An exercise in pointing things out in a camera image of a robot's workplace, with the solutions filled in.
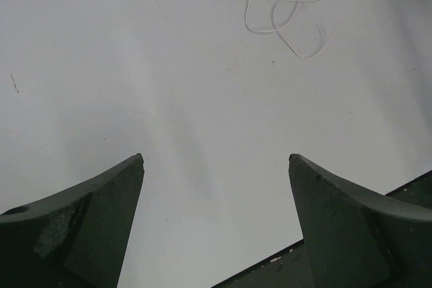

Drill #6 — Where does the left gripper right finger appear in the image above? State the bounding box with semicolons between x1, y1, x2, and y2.
288;152;432;288

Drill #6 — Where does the white translucent cable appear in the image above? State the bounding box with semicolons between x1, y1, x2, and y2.
232;0;337;59

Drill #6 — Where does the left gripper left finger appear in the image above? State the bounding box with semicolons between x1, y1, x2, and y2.
1;154;144;287

